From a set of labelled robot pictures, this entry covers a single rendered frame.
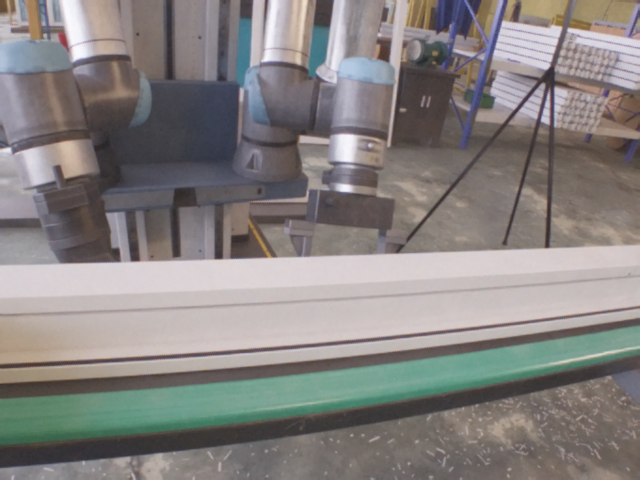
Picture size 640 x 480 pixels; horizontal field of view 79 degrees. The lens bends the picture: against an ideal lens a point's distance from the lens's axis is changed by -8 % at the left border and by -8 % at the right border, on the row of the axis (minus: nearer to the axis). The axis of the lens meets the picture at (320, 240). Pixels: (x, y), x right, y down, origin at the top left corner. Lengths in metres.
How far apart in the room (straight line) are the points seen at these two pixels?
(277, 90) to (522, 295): 0.51
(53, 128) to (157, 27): 0.70
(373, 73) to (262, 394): 0.47
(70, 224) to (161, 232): 0.85
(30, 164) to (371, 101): 0.45
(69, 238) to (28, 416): 0.24
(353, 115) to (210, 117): 0.61
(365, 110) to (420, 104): 3.55
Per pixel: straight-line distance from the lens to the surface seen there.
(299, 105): 0.75
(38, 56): 0.56
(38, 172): 0.54
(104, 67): 0.71
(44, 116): 0.54
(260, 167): 1.08
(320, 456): 1.35
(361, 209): 0.64
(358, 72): 0.65
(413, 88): 4.11
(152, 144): 1.17
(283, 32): 0.78
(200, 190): 1.06
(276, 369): 0.39
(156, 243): 1.40
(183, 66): 1.22
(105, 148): 1.05
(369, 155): 0.63
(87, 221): 0.55
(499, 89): 5.55
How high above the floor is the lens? 1.15
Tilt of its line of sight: 30 degrees down
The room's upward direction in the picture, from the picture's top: 9 degrees clockwise
